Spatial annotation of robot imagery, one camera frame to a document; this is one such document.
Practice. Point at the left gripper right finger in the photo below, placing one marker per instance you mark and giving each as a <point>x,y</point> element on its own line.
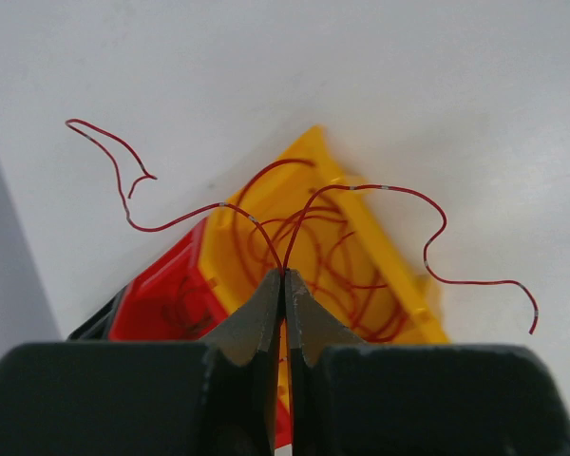
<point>351,397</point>

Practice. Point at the black plastic bin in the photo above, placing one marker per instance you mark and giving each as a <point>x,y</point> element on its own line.
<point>98,326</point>

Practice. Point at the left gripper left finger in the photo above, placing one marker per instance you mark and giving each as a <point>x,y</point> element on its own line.
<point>68,398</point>

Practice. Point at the red plastic bin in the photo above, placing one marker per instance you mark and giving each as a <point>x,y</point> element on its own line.
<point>171,294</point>

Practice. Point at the yellow plastic bin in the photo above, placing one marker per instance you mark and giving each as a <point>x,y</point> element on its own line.
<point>304,210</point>

